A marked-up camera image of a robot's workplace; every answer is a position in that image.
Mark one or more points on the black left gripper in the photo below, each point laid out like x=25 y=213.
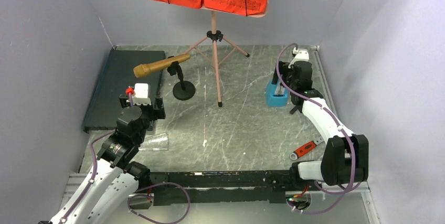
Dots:
x=155 y=113

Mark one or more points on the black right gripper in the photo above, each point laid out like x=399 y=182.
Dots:
x=284 y=70

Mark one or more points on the blue metronome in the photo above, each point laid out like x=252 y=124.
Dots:
x=276 y=95

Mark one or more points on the clear plastic metronome cover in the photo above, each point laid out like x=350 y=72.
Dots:
x=157 y=142

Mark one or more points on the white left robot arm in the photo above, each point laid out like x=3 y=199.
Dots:
x=114 y=158

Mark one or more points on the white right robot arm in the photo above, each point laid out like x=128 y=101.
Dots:
x=345 y=159

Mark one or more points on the black microphone stand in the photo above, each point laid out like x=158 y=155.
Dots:
x=183 y=90

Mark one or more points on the gold microphone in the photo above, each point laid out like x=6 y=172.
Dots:
x=144 y=70

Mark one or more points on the dark blue audio receiver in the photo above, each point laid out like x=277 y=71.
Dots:
x=115 y=77

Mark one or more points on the red adjustable wrench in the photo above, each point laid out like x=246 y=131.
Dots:
x=305 y=148

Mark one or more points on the pink music stand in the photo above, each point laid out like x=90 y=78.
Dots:
x=216 y=36

